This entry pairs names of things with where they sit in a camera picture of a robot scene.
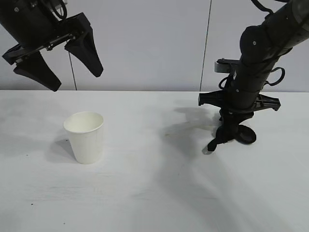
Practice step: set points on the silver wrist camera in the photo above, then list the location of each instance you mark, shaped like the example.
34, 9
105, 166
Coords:
59, 7
220, 66

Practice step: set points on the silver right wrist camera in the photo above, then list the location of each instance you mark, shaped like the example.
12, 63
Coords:
220, 66

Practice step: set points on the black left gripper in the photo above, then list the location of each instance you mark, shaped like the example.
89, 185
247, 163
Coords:
29, 24

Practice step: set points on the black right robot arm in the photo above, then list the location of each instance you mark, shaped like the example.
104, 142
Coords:
289, 24

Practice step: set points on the white paper cup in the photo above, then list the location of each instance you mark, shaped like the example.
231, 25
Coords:
87, 145

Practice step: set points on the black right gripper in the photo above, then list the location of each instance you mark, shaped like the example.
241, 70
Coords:
248, 96

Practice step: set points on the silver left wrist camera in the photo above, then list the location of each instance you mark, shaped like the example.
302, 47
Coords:
59, 7

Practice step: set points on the black cloth rag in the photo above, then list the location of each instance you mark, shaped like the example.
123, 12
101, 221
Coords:
247, 135

